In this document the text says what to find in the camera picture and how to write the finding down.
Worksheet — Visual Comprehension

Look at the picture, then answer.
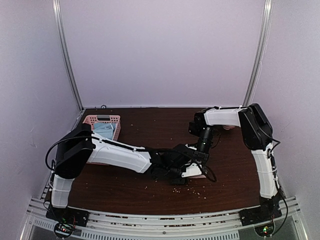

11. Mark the pink plastic basket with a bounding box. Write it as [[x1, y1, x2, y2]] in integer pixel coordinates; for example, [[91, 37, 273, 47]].
[[79, 114, 124, 167]]

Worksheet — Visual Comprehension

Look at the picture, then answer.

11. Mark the pink towel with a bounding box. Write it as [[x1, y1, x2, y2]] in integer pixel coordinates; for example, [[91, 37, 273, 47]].
[[191, 174, 206, 179]]

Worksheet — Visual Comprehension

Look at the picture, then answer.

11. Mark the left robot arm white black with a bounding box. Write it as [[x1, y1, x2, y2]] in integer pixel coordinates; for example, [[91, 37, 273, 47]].
[[45, 123, 202, 222]]

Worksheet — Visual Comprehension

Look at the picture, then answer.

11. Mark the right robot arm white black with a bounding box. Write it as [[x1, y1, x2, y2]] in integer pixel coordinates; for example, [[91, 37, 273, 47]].
[[188, 103, 281, 221]]

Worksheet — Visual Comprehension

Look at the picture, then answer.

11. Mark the red patterned bowl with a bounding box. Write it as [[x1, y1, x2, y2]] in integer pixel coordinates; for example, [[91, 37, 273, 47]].
[[222, 125, 235, 131]]

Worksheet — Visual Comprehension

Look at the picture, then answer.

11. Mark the blue towel back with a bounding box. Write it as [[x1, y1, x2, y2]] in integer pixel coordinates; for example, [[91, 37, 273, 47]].
[[93, 122, 116, 140]]

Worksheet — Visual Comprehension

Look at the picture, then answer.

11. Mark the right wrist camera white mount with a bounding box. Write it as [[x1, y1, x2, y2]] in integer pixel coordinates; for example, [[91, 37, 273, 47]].
[[185, 143, 197, 151]]

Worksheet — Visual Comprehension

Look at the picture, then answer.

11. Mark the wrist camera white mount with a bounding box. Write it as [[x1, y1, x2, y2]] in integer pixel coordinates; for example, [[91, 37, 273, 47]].
[[185, 143, 197, 151], [181, 163, 203, 179]]

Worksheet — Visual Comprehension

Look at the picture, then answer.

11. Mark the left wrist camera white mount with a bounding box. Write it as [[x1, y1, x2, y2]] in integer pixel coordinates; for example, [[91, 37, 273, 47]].
[[181, 163, 203, 179]]

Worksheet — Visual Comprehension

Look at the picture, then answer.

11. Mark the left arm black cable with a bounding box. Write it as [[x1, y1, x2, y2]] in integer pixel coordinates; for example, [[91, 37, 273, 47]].
[[44, 136, 218, 183]]

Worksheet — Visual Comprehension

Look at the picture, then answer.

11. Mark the front aluminium rail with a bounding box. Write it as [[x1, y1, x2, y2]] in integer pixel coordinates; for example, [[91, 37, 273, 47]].
[[24, 197, 303, 240]]

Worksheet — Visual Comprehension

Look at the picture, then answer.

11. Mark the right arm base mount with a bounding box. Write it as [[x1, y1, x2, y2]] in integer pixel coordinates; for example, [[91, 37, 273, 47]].
[[239, 206, 282, 238]]

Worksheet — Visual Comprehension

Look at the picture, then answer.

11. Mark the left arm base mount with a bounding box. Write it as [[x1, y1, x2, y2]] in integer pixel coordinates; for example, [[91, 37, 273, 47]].
[[45, 207, 90, 239]]

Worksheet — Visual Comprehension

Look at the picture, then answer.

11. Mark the right aluminium frame post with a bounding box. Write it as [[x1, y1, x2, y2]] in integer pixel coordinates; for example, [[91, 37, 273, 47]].
[[242, 0, 274, 106]]

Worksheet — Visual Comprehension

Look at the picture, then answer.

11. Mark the aluminium frame post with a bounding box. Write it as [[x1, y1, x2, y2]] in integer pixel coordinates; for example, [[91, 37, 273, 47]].
[[52, 0, 84, 112], [242, 0, 274, 106]]

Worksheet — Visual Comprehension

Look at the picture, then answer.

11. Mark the left aluminium frame post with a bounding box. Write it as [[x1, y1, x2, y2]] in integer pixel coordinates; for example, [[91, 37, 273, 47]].
[[52, 0, 84, 112]]

